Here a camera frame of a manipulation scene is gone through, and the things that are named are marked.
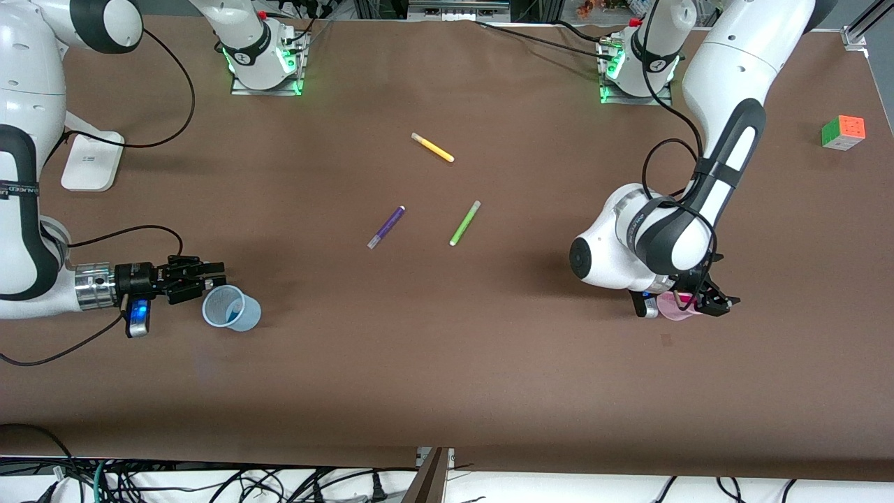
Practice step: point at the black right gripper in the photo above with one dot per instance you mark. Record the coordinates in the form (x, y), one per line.
(136, 279)

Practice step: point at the pink marker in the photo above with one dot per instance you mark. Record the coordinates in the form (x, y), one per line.
(682, 299)

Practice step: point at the blue marker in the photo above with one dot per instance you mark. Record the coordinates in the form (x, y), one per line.
(230, 309)

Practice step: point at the white Franka right robot arm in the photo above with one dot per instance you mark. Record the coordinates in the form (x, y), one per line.
(21, 70)

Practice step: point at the white Franka left robot arm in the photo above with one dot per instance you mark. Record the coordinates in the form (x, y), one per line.
(733, 63)

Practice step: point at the pink plastic cup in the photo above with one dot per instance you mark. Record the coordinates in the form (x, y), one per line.
(674, 313)

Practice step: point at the blue plastic cup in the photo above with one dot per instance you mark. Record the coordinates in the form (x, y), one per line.
(244, 316)

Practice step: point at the white lamp base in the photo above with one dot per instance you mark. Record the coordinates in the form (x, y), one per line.
(91, 164)

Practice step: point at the purple marker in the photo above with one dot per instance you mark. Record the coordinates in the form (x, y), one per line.
(386, 228)

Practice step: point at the Rubik's cube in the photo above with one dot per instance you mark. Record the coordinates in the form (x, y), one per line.
(844, 133)

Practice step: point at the green marker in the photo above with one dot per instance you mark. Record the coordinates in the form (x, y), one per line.
(464, 223)

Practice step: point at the yellow marker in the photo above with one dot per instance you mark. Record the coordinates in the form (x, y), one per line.
(433, 147)

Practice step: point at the black power plug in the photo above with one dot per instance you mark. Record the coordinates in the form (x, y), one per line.
(378, 489)

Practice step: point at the dark table support beam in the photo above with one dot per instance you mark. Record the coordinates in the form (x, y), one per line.
(429, 482)

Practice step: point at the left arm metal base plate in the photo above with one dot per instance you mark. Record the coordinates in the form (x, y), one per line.
(628, 102)

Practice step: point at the aluminium frame profile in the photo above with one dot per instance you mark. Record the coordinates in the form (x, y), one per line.
(858, 31)

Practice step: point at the metal rack frame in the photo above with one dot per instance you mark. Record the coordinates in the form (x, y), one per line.
(457, 8)

